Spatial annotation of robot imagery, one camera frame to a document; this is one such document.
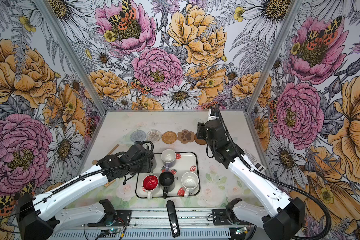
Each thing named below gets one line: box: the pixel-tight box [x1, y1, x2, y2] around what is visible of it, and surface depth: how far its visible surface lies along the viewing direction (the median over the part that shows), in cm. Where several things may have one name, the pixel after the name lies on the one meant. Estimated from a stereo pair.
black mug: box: [158, 171, 175, 199], surface depth 81 cm
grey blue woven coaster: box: [130, 129, 147, 143], surface depth 108 cm
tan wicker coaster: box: [161, 131, 178, 144], surface depth 108 cm
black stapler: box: [166, 200, 181, 238], surface depth 71 cm
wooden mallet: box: [92, 144, 119, 165], surface depth 101 cm
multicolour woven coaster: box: [146, 129, 162, 143], surface depth 110 cm
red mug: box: [142, 174, 159, 200], surface depth 81 cm
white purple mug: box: [161, 149, 177, 172], surface depth 91 cm
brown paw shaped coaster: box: [177, 129, 195, 144], surface depth 108 cm
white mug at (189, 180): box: [181, 171, 199, 199], surface depth 81 cm
